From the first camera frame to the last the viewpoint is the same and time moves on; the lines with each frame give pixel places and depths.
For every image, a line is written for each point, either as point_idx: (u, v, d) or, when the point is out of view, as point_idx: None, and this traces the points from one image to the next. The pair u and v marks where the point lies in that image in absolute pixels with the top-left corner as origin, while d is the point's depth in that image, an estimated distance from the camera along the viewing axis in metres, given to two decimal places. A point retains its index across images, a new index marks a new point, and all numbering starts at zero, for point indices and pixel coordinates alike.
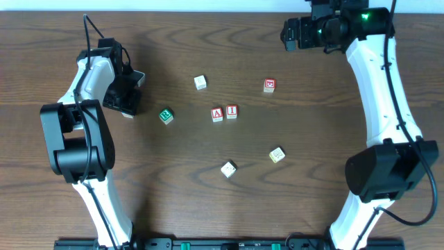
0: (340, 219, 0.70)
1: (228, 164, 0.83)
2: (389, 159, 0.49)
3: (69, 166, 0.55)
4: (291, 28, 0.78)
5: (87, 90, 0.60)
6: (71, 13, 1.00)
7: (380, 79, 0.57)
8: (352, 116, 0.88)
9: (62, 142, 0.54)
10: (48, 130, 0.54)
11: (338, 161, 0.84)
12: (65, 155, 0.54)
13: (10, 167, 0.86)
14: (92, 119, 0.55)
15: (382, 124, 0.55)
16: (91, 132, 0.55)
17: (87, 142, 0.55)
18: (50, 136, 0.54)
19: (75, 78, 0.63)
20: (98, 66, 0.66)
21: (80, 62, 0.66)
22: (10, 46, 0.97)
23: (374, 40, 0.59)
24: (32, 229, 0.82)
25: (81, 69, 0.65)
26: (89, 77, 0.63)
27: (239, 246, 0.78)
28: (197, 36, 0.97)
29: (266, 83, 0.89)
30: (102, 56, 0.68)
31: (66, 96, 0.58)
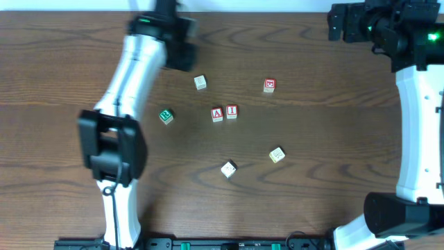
0: (347, 227, 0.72)
1: (228, 164, 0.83)
2: (418, 219, 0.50)
3: (99, 167, 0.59)
4: (337, 16, 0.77)
5: (131, 96, 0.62)
6: (70, 12, 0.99)
7: (433, 125, 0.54)
8: (352, 116, 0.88)
9: (94, 149, 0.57)
10: (84, 135, 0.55)
11: (337, 161, 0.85)
12: (98, 157, 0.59)
13: (10, 168, 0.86)
14: (130, 141, 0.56)
15: (420, 177, 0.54)
16: (125, 148, 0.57)
17: (121, 155, 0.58)
18: (84, 140, 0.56)
19: (121, 67, 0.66)
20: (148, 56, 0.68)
21: (131, 42, 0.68)
22: (10, 45, 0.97)
23: (436, 73, 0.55)
24: (32, 229, 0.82)
25: (129, 58, 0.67)
26: (136, 69, 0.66)
27: (239, 246, 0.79)
28: (197, 36, 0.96)
29: (266, 83, 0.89)
30: (151, 36, 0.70)
31: (108, 98, 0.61)
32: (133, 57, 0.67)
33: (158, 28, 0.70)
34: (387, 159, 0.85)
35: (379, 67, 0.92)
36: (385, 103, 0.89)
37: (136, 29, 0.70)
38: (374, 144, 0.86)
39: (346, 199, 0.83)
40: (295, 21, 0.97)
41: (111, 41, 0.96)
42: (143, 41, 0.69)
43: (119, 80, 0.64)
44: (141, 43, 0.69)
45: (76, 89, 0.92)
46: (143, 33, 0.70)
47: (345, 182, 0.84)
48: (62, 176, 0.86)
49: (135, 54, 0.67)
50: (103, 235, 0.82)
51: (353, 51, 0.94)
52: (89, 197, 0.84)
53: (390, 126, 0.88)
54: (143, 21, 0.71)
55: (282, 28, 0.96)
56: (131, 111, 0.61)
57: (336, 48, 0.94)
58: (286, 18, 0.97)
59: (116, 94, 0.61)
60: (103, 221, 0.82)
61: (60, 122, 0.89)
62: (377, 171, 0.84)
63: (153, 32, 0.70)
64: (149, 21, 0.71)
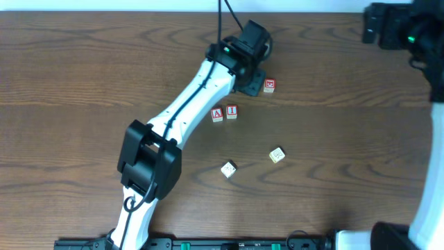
0: (348, 235, 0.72)
1: (228, 164, 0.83)
2: None
3: (130, 175, 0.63)
4: None
5: (183, 123, 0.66)
6: (70, 12, 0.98)
7: None
8: (352, 116, 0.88)
9: (132, 157, 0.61)
10: (129, 142, 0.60)
11: (338, 161, 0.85)
12: (132, 167, 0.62)
13: (9, 167, 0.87)
14: (166, 163, 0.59)
15: None
16: (159, 169, 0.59)
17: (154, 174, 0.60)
18: (128, 147, 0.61)
19: (187, 87, 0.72)
20: (215, 87, 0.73)
21: (207, 66, 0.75)
22: (10, 45, 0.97)
23: None
24: (32, 229, 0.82)
25: (198, 83, 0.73)
26: (197, 95, 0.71)
27: (239, 246, 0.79)
28: (197, 36, 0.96)
29: (266, 83, 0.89)
30: (226, 67, 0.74)
31: (164, 117, 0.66)
32: (201, 82, 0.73)
33: (237, 61, 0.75)
34: (387, 159, 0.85)
35: (378, 67, 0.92)
36: (385, 103, 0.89)
37: (214, 55, 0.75)
38: (374, 144, 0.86)
39: (346, 199, 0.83)
40: (295, 21, 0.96)
41: (111, 41, 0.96)
42: (216, 70, 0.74)
43: (181, 101, 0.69)
44: (215, 72, 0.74)
45: (76, 89, 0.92)
46: (218, 61, 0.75)
47: (345, 182, 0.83)
48: (62, 176, 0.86)
49: (205, 80, 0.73)
50: (102, 235, 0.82)
51: (353, 51, 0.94)
52: (89, 197, 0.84)
53: (390, 126, 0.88)
54: (227, 50, 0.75)
55: (282, 28, 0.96)
56: (180, 138, 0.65)
57: (336, 48, 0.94)
58: (286, 18, 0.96)
59: (171, 117, 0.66)
60: (103, 221, 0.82)
61: (60, 123, 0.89)
62: (377, 171, 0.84)
63: (229, 64, 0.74)
64: (231, 53, 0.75)
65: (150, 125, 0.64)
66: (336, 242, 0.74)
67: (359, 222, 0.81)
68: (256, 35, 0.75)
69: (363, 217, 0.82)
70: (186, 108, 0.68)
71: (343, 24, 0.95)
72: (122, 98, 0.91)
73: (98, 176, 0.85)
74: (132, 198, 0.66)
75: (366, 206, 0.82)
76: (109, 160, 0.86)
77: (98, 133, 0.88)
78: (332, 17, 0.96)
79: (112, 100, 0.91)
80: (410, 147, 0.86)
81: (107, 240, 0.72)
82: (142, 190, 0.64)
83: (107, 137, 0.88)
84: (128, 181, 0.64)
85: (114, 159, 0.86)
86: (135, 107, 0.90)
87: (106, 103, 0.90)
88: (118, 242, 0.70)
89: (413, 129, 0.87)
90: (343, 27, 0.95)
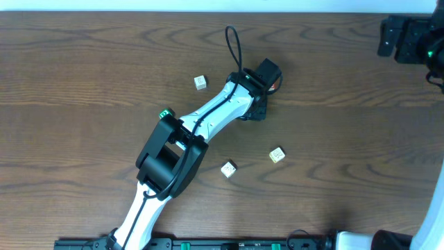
0: (349, 237, 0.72)
1: (228, 164, 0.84)
2: None
3: (148, 170, 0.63)
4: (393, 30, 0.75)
5: (211, 124, 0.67)
6: (71, 12, 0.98)
7: None
8: (352, 116, 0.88)
9: (157, 151, 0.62)
10: (157, 135, 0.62)
11: (338, 161, 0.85)
12: (152, 161, 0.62)
13: (9, 167, 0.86)
14: (192, 157, 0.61)
15: None
16: (185, 162, 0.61)
17: (177, 168, 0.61)
18: (155, 140, 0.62)
19: (213, 100, 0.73)
20: (238, 102, 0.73)
21: (229, 85, 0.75)
22: (10, 46, 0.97)
23: None
24: (31, 229, 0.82)
25: (222, 97, 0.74)
26: (222, 107, 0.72)
27: (239, 246, 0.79)
28: (197, 36, 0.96)
29: None
30: (246, 90, 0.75)
31: (191, 117, 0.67)
32: (226, 96, 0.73)
33: (257, 87, 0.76)
34: (387, 159, 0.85)
35: (378, 67, 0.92)
36: (385, 103, 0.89)
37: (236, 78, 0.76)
38: (374, 144, 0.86)
39: (346, 199, 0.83)
40: (295, 21, 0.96)
41: (111, 41, 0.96)
42: (240, 90, 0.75)
43: (207, 109, 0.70)
44: (239, 91, 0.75)
45: (76, 89, 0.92)
46: (239, 84, 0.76)
47: (345, 182, 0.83)
48: (61, 176, 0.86)
49: (229, 94, 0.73)
50: (102, 235, 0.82)
51: (353, 51, 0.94)
52: (89, 197, 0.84)
53: (390, 126, 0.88)
54: (248, 77, 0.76)
55: (282, 28, 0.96)
56: (207, 135, 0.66)
57: (336, 49, 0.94)
58: (286, 18, 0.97)
59: (200, 117, 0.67)
60: (103, 221, 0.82)
61: (60, 123, 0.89)
62: (377, 170, 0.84)
63: (250, 87, 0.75)
64: (252, 78, 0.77)
65: (182, 121, 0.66)
66: (336, 242, 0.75)
67: (359, 222, 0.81)
68: (271, 66, 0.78)
69: (363, 216, 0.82)
70: (211, 114, 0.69)
71: (343, 24, 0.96)
72: (122, 98, 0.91)
73: (98, 176, 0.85)
74: (146, 192, 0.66)
75: (366, 206, 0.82)
76: (109, 160, 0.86)
77: (98, 133, 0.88)
78: (332, 17, 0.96)
79: (113, 100, 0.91)
80: (410, 147, 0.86)
81: (110, 237, 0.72)
82: (157, 187, 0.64)
83: (107, 137, 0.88)
84: (145, 175, 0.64)
85: (114, 159, 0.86)
86: (135, 107, 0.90)
87: (106, 103, 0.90)
88: (123, 240, 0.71)
89: (412, 129, 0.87)
90: (343, 27, 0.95)
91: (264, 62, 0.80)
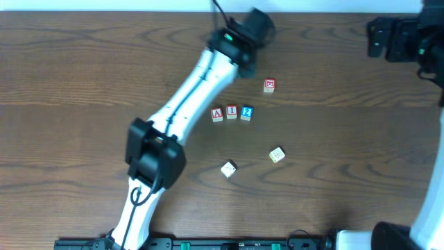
0: (348, 234, 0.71)
1: (228, 164, 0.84)
2: None
3: (137, 168, 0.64)
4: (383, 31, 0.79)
5: (185, 118, 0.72)
6: (71, 12, 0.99)
7: None
8: (352, 115, 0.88)
9: (137, 153, 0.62)
10: (132, 139, 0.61)
11: (338, 161, 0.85)
12: (138, 162, 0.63)
13: (10, 167, 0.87)
14: (169, 159, 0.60)
15: None
16: (164, 164, 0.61)
17: (159, 169, 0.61)
18: (132, 144, 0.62)
19: (187, 84, 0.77)
20: (215, 79, 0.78)
21: (202, 67, 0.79)
22: (10, 46, 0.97)
23: None
24: (32, 229, 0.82)
25: (198, 78, 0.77)
26: (198, 89, 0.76)
27: (239, 246, 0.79)
28: (197, 36, 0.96)
29: (266, 83, 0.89)
30: (229, 51, 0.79)
31: (164, 113, 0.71)
32: (202, 77, 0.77)
33: (241, 46, 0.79)
34: (387, 159, 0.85)
35: (379, 67, 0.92)
36: (385, 103, 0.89)
37: (217, 42, 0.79)
38: (374, 144, 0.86)
39: (346, 199, 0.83)
40: (295, 21, 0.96)
41: (111, 41, 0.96)
42: (217, 62, 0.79)
43: (181, 98, 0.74)
44: (215, 64, 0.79)
45: (76, 89, 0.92)
46: (221, 45, 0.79)
47: (345, 183, 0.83)
48: (61, 176, 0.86)
49: (205, 73, 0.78)
50: (102, 235, 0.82)
51: (353, 51, 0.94)
52: (89, 197, 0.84)
53: (390, 126, 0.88)
54: (228, 37, 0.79)
55: (282, 28, 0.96)
56: (180, 134, 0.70)
57: (336, 49, 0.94)
58: (286, 18, 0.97)
59: (171, 112, 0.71)
60: (103, 221, 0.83)
61: (60, 122, 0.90)
62: (377, 171, 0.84)
63: (232, 48, 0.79)
64: (234, 39, 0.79)
65: (153, 121, 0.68)
66: (336, 242, 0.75)
67: (360, 222, 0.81)
68: (259, 23, 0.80)
69: (363, 217, 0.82)
70: (184, 105, 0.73)
71: (343, 24, 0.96)
72: (122, 98, 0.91)
73: (98, 176, 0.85)
74: (139, 189, 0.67)
75: (366, 206, 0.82)
76: (109, 160, 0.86)
77: (98, 132, 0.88)
78: (332, 17, 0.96)
79: (113, 100, 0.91)
80: (410, 147, 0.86)
81: (108, 238, 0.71)
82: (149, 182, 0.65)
83: (107, 137, 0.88)
84: (134, 173, 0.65)
85: (114, 159, 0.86)
86: (135, 107, 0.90)
87: (106, 103, 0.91)
88: (121, 239, 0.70)
89: (412, 130, 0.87)
90: (343, 27, 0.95)
91: (251, 14, 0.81)
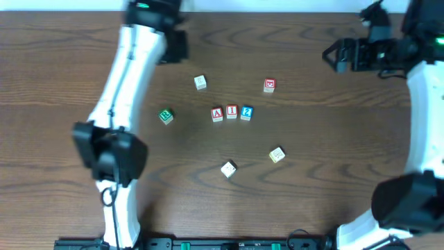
0: (352, 223, 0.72)
1: (229, 164, 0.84)
2: (427, 191, 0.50)
3: (98, 171, 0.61)
4: (345, 48, 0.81)
5: (127, 103, 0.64)
6: (71, 12, 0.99)
7: (440, 109, 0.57)
8: (352, 115, 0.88)
9: (92, 156, 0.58)
10: (80, 144, 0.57)
11: (338, 161, 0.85)
12: (96, 164, 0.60)
13: (10, 167, 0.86)
14: (123, 152, 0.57)
15: (428, 155, 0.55)
16: (121, 157, 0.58)
17: (118, 163, 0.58)
18: (84, 148, 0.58)
19: (116, 68, 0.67)
20: (149, 51, 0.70)
21: (123, 42, 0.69)
22: (10, 45, 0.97)
23: (440, 69, 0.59)
24: (31, 229, 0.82)
25: (127, 58, 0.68)
26: (130, 69, 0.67)
27: (239, 246, 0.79)
28: (197, 37, 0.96)
29: (266, 83, 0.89)
30: (155, 19, 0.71)
31: (102, 107, 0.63)
32: (129, 56, 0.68)
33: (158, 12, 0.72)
34: (387, 159, 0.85)
35: None
36: (384, 103, 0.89)
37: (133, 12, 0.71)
38: (374, 144, 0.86)
39: (346, 199, 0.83)
40: (295, 21, 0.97)
41: (112, 42, 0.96)
42: (139, 36, 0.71)
43: (114, 85, 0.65)
44: (138, 39, 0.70)
45: (76, 89, 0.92)
46: (139, 16, 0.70)
47: (345, 182, 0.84)
48: (61, 176, 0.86)
49: (132, 51, 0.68)
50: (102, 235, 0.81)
51: None
52: (89, 197, 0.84)
53: (390, 126, 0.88)
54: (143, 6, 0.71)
55: (282, 28, 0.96)
56: (126, 121, 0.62)
57: None
58: (286, 19, 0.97)
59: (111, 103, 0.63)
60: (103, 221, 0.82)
61: (60, 122, 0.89)
62: (377, 171, 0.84)
63: (152, 17, 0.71)
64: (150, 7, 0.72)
65: (94, 121, 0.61)
66: (336, 242, 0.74)
67: None
68: None
69: None
70: (121, 89, 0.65)
71: (343, 24, 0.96)
72: None
73: None
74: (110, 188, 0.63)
75: (367, 206, 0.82)
76: None
77: None
78: (332, 17, 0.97)
79: None
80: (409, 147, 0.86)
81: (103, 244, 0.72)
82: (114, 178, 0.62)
83: None
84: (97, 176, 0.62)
85: None
86: None
87: None
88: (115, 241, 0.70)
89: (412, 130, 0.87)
90: (343, 28, 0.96)
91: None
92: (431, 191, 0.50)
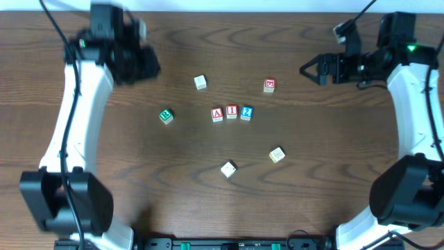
0: (349, 223, 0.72)
1: (229, 164, 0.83)
2: (420, 174, 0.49)
3: (58, 228, 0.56)
4: (325, 62, 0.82)
5: (78, 143, 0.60)
6: (71, 12, 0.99)
7: (420, 101, 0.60)
8: (352, 115, 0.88)
9: (48, 212, 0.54)
10: (30, 199, 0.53)
11: (338, 161, 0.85)
12: (54, 221, 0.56)
13: (9, 167, 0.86)
14: (81, 194, 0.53)
15: (416, 140, 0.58)
16: (79, 202, 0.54)
17: (77, 211, 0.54)
18: (35, 205, 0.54)
19: (63, 108, 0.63)
20: (98, 86, 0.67)
21: (70, 77, 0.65)
22: (10, 45, 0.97)
23: (416, 68, 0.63)
24: (31, 229, 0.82)
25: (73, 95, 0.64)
26: (77, 107, 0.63)
27: (239, 246, 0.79)
28: (197, 36, 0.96)
29: (266, 83, 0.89)
30: (92, 58, 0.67)
31: (53, 151, 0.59)
32: (75, 92, 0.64)
33: (100, 51, 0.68)
34: (388, 159, 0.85)
35: None
36: (385, 103, 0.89)
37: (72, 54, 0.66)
38: (374, 144, 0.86)
39: (346, 199, 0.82)
40: (295, 21, 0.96)
41: None
42: (84, 70, 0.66)
43: (62, 127, 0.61)
44: (84, 73, 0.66)
45: None
46: (79, 58, 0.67)
47: (345, 183, 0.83)
48: None
49: (78, 87, 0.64)
50: None
51: None
52: None
53: (390, 126, 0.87)
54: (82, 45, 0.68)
55: (282, 28, 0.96)
56: (82, 160, 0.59)
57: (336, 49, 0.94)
58: (286, 18, 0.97)
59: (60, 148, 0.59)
60: None
61: None
62: (378, 171, 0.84)
63: (93, 55, 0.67)
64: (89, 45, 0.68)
65: (44, 168, 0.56)
66: (336, 242, 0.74)
67: None
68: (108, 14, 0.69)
69: None
70: (70, 132, 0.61)
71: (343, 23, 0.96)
72: (122, 98, 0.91)
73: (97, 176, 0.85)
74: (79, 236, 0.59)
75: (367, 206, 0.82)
76: (109, 159, 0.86)
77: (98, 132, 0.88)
78: (332, 17, 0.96)
79: (112, 100, 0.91)
80: None
81: None
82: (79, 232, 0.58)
83: (107, 137, 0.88)
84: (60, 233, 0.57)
85: (114, 159, 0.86)
86: (135, 107, 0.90)
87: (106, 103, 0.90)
88: None
89: None
90: None
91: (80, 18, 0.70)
92: (424, 173, 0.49)
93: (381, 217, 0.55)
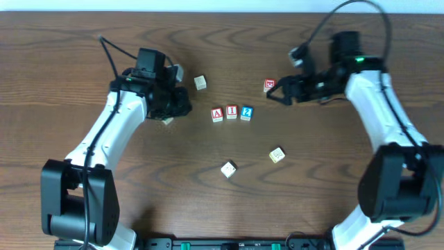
0: (344, 223, 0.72)
1: (229, 164, 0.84)
2: (398, 160, 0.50)
3: (62, 229, 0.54)
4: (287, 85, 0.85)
5: (105, 146, 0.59)
6: (71, 13, 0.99)
7: (379, 100, 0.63)
8: (351, 116, 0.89)
9: (57, 207, 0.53)
10: (46, 188, 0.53)
11: (338, 161, 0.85)
12: (60, 219, 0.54)
13: (10, 167, 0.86)
14: (97, 193, 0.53)
15: (384, 132, 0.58)
16: (92, 203, 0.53)
17: (89, 213, 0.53)
18: (46, 195, 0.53)
19: (98, 121, 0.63)
20: (130, 109, 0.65)
21: (110, 97, 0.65)
22: (10, 46, 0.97)
23: (368, 73, 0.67)
24: (31, 229, 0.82)
25: (109, 110, 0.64)
26: (111, 122, 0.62)
27: (239, 246, 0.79)
28: (197, 37, 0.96)
29: (266, 83, 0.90)
30: (134, 93, 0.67)
31: (81, 148, 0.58)
32: (112, 109, 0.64)
33: (143, 85, 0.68)
34: None
35: None
36: None
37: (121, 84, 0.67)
38: None
39: (346, 199, 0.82)
40: (295, 21, 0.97)
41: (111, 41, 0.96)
42: (125, 97, 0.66)
43: (95, 132, 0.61)
44: (123, 98, 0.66)
45: (77, 89, 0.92)
46: (122, 91, 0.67)
47: (345, 182, 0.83)
48: None
49: (115, 105, 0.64)
50: None
51: None
52: None
53: None
54: (129, 79, 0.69)
55: (282, 28, 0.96)
56: (104, 159, 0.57)
57: None
58: (286, 19, 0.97)
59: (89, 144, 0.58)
60: None
61: (60, 122, 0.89)
62: None
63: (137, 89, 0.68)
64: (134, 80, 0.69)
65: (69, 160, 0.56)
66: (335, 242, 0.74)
67: None
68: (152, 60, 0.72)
69: None
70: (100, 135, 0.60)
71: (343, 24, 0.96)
72: None
73: None
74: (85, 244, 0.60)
75: None
76: None
77: None
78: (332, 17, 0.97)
79: None
80: None
81: None
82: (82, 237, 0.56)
83: None
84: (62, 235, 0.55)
85: None
86: None
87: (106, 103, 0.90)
88: None
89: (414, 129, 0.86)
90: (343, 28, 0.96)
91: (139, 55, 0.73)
92: (402, 160, 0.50)
93: (372, 216, 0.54)
